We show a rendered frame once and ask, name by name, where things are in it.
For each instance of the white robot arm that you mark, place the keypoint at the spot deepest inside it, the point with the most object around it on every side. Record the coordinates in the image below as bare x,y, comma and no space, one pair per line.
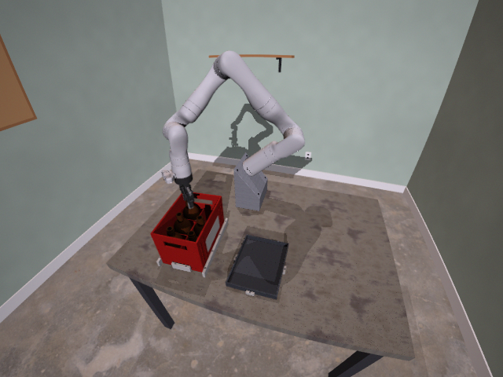
230,65

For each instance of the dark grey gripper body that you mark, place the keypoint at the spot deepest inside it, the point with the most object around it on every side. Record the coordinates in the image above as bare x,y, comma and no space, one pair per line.
184,182

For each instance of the brown glass bottle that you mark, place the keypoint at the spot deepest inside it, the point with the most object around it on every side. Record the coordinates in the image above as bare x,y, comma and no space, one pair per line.
192,236
190,213
199,224
182,225
170,232

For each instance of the red bottle crate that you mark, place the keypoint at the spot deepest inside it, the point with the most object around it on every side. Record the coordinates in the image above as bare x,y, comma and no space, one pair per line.
197,253

